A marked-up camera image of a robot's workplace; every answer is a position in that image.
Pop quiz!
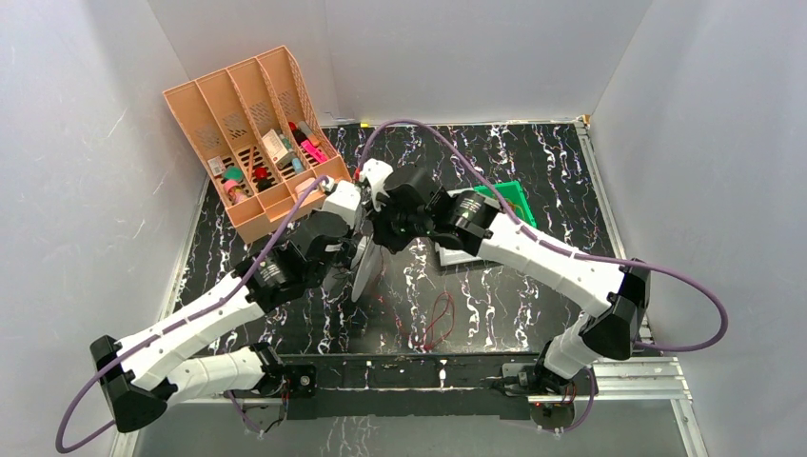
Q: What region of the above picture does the white perforated filament spool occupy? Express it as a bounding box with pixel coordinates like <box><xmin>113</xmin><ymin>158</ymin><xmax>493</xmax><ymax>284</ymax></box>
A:
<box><xmin>323</xmin><ymin>236</ymin><xmax>382</xmax><ymax>303</ymax></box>

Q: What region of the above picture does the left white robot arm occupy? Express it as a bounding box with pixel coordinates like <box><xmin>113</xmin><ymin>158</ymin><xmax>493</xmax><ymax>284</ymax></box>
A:
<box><xmin>90</xmin><ymin>209</ymin><xmax>358</xmax><ymax>432</ymax></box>

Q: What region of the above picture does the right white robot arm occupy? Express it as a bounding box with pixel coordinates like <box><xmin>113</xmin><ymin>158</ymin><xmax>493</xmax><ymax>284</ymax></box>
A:
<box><xmin>359</xmin><ymin>160</ymin><xmax>649</xmax><ymax>394</ymax></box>

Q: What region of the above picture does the white plastic bin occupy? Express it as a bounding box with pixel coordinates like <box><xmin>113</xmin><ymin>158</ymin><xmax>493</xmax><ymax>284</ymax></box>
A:
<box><xmin>431</xmin><ymin>188</ymin><xmax>499</xmax><ymax>267</ymax></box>

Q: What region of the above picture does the pink tape roll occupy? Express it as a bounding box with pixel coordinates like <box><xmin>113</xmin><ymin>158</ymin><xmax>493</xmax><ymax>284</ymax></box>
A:
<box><xmin>223</xmin><ymin>167</ymin><xmax>248</xmax><ymax>205</ymax></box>

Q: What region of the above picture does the white label box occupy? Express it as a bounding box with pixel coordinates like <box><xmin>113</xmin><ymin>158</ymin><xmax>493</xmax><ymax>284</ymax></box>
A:
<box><xmin>262</xmin><ymin>129</ymin><xmax>293</xmax><ymax>169</ymax></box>

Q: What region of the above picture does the green plastic bin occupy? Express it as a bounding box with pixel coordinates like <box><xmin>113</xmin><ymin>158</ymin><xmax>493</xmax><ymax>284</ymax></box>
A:
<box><xmin>493</xmin><ymin>181</ymin><xmax>538</xmax><ymax>229</ymax></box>

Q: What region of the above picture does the peach desk file organizer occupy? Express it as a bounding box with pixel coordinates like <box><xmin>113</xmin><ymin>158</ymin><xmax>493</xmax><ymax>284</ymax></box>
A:
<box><xmin>163</xmin><ymin>46</ymin><xmax>352</xmax><ymax>243</ymax></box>

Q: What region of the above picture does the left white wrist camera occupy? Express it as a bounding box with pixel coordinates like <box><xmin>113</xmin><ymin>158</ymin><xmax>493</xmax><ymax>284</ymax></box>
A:
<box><xmin>321</xmin><ymin>176</ymin><xmax>362</xmax><ymax>229</ymax></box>

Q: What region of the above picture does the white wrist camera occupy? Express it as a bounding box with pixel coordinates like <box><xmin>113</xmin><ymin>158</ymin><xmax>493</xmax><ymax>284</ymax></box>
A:
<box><xmin>321</xmin><ymin>176</ymin><xmax>362</xmax><ymax>229</ymax></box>
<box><xmin>358</xmin><ymin>159</ymin><xmax>393</xmax><ymax>212</ymax></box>

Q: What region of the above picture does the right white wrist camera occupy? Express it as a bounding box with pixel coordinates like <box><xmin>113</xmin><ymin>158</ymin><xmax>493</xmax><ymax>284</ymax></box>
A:
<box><xmin>358</xmin><ymin>159</ymin><xmax>393</xmax><ymax>212</ymax></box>

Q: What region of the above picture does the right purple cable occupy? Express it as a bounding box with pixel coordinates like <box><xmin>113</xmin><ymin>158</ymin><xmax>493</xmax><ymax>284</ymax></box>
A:
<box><xmin>356</xmin><ymin>119</ymin><xmax>730</xmax><ymax>353</ymax></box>

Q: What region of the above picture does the purple cable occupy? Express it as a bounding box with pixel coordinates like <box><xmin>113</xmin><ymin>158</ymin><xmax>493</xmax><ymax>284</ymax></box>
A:
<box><xmin>356</xmin><ymin>119</ymin><xmax>730</xmax><ymax>353</ymax></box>
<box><xmin>54</xmin><ymin>175</ymin><xmax>332</xmax><ymax>454</ymax></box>

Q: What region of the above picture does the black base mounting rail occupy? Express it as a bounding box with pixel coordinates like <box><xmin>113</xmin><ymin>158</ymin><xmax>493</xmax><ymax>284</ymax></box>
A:
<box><xmin>282</xmin><ymin>352</ymin><xmax>568</xmax><ymax>420</ymax></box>

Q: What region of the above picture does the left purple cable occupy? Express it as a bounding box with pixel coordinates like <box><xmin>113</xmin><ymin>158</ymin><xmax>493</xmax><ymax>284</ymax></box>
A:
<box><xmin>54</xmin><ymin>175</ymin><xmax>332</xmax><ymax>454</ymax></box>

